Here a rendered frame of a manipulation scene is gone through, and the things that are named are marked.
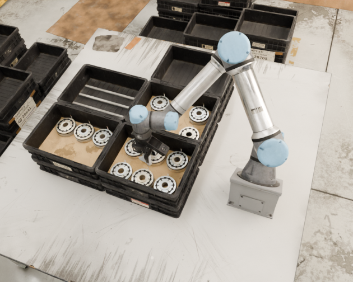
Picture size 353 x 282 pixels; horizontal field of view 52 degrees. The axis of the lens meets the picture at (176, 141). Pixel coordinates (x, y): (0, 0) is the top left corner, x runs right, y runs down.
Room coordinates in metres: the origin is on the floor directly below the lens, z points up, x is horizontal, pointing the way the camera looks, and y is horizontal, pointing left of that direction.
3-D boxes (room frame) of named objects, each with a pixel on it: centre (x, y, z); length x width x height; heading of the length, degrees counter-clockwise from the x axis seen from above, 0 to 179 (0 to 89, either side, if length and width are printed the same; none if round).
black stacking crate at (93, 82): (1.34, 0.35, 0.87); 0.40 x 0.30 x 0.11; 63
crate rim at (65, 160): (1.08, 0.49, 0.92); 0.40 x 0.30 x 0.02; 63
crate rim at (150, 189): (0.89, 0.14, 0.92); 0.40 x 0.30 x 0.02; 63
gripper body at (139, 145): (0.94, 0.15, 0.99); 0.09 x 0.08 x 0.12; 62
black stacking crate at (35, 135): (1.08, 0.49, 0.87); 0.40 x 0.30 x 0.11; 63
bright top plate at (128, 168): (0.88, 0.27, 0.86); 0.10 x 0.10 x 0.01
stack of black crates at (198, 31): (2.34, -0.38, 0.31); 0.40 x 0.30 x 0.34; 64
